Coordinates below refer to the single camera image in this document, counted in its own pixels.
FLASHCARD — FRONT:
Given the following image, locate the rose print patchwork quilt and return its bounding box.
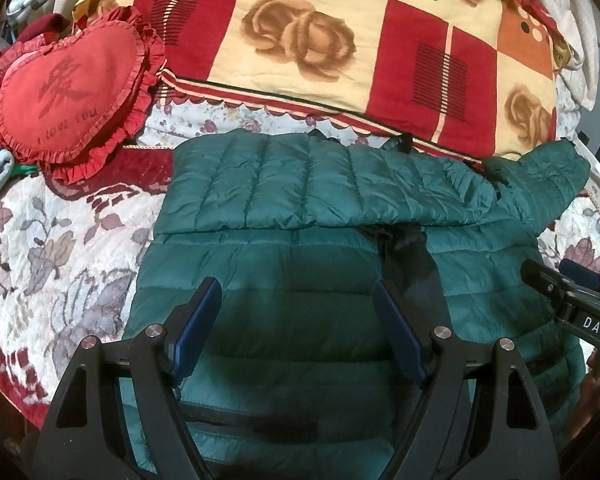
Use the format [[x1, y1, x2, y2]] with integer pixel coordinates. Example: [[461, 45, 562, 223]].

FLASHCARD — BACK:
[[72, 0, 568, 161]]

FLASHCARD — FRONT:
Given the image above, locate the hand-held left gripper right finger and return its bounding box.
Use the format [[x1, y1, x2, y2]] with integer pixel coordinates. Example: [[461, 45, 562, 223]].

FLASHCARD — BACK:
[[373, 281, 562, 480]]

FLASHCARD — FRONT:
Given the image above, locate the red heart-shaped ruffled pillow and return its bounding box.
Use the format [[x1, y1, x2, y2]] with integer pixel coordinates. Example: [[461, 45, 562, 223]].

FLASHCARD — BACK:
[[0, 5, 168, 186]]

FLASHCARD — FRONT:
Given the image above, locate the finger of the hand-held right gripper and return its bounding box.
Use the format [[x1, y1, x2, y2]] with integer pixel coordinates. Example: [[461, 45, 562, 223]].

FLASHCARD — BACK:
[[520, 258, 583, 322], [559, 258, 600, 292]]

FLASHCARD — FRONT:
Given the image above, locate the green puffer jacket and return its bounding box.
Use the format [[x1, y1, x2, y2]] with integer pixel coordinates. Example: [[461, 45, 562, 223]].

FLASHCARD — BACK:
[[117, 127, 593, 480]]

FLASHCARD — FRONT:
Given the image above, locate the floral white and red blanket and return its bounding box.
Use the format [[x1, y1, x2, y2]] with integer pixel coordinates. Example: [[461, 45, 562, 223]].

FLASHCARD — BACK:
[[0, 95, 600, 411]]

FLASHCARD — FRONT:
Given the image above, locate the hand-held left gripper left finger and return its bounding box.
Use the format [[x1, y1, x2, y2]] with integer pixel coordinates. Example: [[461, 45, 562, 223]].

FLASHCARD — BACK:
[[32, 276, 226, 480]]

